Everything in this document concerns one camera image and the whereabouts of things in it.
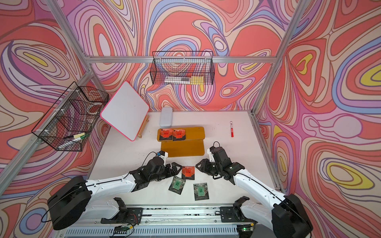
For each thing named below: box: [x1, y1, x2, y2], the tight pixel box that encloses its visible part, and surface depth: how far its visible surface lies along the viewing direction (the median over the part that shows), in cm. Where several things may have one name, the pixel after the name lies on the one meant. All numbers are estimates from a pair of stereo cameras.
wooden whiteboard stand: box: [137, 114, 150, 139], surface depth 107 cm
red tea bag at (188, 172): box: [181, 165, 195, 180], surface depth 90 cm
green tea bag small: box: [168, 175, 187, 195], surface depth 85 cm
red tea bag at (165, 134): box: [159, 128, 174, 141], surface depth 90 cm
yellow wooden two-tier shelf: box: [156, 126, 206, 158], surface depth 92 cm
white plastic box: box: [159, 107, 173, 128], surface depth 117 cm
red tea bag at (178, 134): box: [172, 128, 187, 142], surface depth 90 cm
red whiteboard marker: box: [230, 120, 235, 138], surface depth 110 cm
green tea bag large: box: [192, 182, 210, 201], surface depth 82 cm
